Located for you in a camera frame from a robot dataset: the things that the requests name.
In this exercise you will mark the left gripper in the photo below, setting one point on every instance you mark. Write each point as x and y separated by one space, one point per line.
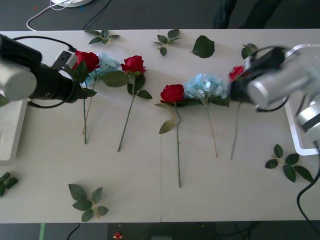
66 90

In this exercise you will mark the white round base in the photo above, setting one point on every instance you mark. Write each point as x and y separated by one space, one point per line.
75 2

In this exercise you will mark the pale blue flower green stem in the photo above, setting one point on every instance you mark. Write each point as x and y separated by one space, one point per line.
107 62
205 85

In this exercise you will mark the pale blue flower green leaf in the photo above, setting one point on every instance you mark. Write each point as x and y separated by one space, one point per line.
3 101

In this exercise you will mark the red rose with pale leaves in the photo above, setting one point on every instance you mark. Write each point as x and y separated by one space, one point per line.
172 93

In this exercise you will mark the person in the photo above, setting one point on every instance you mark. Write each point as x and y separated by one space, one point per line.
225 12

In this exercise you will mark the green tape strip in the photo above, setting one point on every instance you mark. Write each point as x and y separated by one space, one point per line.
42 231

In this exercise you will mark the red rose with green stem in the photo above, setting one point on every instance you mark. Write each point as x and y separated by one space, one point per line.
236 72
133 65
87 59

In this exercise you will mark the single large green leaf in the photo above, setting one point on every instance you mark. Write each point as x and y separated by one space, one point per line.
203 47

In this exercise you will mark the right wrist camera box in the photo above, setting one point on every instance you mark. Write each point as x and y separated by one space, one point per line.
249 61

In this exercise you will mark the loose green leaf twig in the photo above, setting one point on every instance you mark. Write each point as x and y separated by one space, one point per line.
77 192
162 39
104 33
289 172
11 182
246 52

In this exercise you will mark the small red object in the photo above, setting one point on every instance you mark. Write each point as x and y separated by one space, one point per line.
117 235

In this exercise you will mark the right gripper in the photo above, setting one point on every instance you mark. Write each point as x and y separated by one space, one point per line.
238 91

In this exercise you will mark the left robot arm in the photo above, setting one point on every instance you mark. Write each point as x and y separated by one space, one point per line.
17 80

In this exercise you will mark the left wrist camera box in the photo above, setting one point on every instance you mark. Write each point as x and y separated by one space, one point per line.
65 59

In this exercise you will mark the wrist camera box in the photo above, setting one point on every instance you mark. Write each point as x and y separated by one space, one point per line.
249 61
65 59

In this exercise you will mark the shallow white box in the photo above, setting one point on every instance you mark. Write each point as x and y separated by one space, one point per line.
10 130
297 140

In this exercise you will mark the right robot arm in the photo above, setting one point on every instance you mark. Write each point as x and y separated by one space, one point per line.
277 85

